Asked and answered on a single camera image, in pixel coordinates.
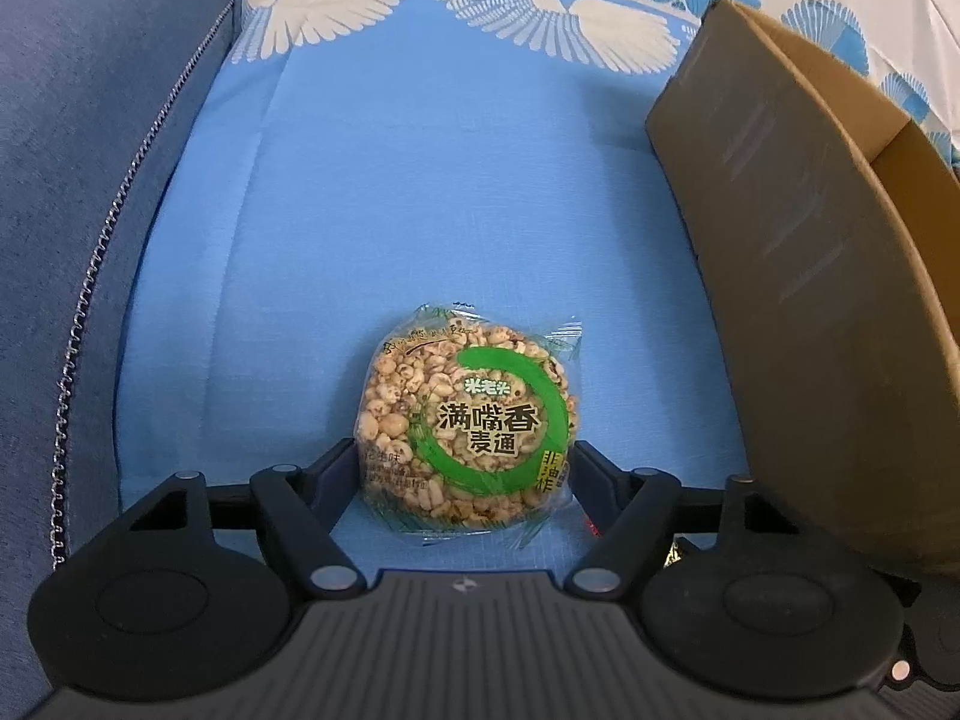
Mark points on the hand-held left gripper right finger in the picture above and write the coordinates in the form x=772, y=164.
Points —
x=592, y=476

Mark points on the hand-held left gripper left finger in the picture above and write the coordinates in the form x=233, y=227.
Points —
x=337, y=474

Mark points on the round puffed grain cake packet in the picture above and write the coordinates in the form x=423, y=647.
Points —
x=465, y=427

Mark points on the brown cardboard box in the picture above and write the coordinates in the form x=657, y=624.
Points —
x=825, y=315

